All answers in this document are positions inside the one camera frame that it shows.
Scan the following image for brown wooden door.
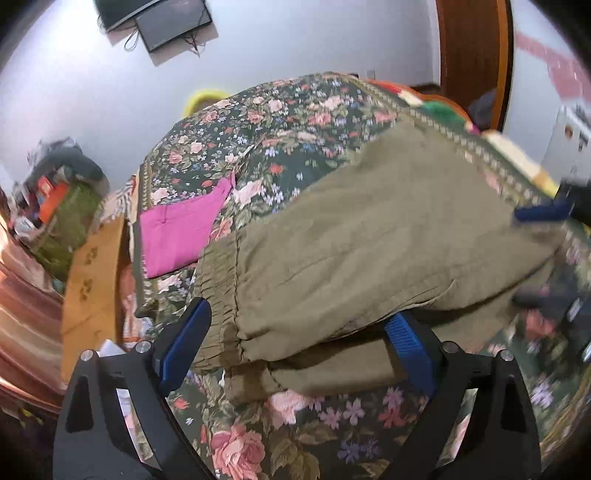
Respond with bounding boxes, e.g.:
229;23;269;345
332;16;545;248
436;0;514;132

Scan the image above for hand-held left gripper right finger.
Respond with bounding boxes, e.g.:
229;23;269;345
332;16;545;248
383;313;542;480

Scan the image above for pile of clothes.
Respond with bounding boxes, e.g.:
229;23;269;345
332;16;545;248
27;137;84;178

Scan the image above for pink cloth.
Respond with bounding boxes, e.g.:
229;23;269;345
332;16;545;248
139;178;234;279

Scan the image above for orange box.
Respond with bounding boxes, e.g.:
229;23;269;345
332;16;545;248
38;178;71;223

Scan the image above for small black wall monitor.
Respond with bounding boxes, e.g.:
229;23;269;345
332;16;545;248
135;0;213;53

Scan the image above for yellow curved bed rail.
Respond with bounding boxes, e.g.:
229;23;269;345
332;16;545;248
183;88;228;117

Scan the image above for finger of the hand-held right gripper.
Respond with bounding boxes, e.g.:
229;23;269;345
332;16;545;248
512;282;578;324
513;202;573;226

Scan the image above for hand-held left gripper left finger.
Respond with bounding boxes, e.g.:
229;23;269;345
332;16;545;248
52;298;213;480

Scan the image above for pink striped curtain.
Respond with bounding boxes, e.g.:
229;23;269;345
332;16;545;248
0;185;66;393

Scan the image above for large black wall television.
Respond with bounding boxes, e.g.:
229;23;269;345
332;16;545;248
92;0;163;33

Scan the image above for floral printed blanket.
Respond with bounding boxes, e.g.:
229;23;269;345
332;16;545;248
122;71;591;480

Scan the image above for green cloth covered box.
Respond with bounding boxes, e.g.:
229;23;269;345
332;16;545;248
32;182;106;283

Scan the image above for olive green pants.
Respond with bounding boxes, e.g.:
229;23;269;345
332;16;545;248
189;117;566;400

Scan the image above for wooden lap desk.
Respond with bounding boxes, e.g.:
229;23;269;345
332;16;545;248
61;215;126;360

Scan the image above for grey plush pillow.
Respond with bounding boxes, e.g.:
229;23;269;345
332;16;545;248
44;144;110;195

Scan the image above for striped cloth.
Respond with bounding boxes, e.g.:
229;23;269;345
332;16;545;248
102;178;145;223

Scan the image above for white wardrobe sliding door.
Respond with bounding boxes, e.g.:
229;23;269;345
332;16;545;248
503;0;591;185

